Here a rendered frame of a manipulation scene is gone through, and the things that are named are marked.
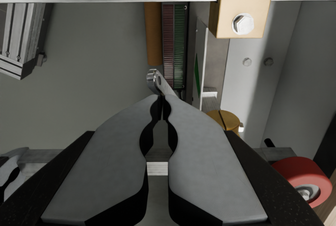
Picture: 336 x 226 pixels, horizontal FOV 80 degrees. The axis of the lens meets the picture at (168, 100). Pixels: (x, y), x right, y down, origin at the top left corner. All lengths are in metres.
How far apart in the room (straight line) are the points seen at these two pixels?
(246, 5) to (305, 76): 0.29
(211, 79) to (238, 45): 0.12
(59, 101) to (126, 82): 0.45
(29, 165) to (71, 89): 0.98
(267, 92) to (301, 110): 0.11
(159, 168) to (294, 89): 0.34
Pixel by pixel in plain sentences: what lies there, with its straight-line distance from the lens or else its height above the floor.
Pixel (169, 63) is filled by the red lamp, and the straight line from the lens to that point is 0.40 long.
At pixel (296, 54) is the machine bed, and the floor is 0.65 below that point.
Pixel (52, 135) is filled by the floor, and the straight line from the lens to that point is 1.62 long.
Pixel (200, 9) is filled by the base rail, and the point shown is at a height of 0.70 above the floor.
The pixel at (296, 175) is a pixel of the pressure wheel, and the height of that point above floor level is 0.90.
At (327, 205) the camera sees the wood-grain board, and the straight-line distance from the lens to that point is 0.43.
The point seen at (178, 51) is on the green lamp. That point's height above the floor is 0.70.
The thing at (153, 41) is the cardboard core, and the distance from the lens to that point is 1.03.
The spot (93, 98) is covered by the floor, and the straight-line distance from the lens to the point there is 1.32.
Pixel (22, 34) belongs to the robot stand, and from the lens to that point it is 1.07.
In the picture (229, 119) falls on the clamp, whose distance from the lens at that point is 0.30.
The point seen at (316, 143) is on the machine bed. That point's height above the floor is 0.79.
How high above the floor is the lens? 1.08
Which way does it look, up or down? 60 degrees down
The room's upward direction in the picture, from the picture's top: 180 degrees counter-clockwise
